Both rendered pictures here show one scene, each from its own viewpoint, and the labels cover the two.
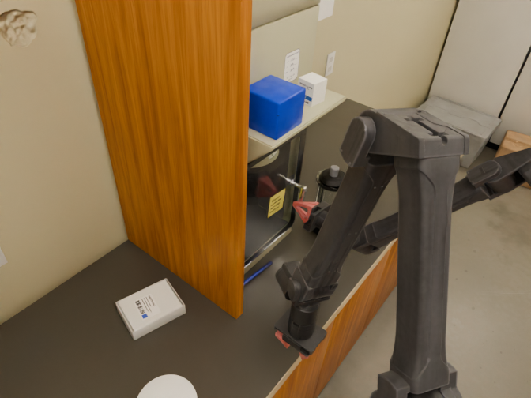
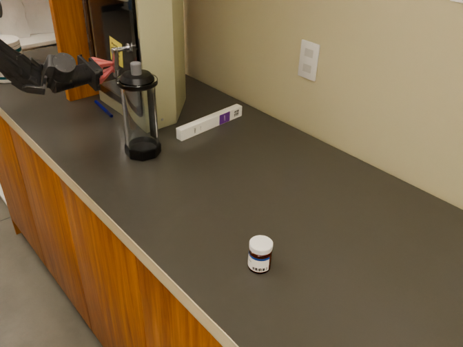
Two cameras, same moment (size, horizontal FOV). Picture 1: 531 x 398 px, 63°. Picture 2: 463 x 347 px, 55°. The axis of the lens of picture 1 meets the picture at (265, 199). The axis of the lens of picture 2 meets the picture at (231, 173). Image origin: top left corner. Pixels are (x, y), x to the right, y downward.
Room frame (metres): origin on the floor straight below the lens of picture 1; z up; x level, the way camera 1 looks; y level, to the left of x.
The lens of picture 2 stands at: (1.62, -1.27, 1.61)
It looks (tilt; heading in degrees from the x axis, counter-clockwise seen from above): 33 degrees down; 102
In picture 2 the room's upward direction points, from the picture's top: 2 degrees clockwise
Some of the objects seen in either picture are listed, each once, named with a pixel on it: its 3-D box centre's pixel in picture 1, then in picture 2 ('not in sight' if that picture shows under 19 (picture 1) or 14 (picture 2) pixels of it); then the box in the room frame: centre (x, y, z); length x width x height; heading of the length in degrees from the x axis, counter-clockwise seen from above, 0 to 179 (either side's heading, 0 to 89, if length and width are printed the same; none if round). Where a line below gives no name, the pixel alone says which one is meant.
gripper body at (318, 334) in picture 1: (301, 324); not in sight; (0.54, -0.10, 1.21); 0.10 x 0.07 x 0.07; 54
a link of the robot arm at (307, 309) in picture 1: (303, 305); not in sight; (0.54, -0.09, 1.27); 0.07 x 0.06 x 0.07; 23
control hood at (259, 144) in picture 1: (291, 129); not in sight; (0.93, -0.05, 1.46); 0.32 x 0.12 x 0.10; 144
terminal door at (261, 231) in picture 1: (269, 201); (111, 41); (0.96, -0.01, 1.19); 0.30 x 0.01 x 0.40; 144
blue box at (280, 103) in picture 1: (273, 107); not in sight; (0.86, 0.00, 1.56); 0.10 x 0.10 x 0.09; 54
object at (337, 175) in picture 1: (333, 175); (136, 74); (1.13, -0.22, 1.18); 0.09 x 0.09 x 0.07
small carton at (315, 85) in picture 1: (311, 89); not in sight; (0.99, -0.10, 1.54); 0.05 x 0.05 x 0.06; 47
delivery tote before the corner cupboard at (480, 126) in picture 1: (450, 132); not in sight; (3.21, -1.53, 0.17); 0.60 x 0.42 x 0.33; 52
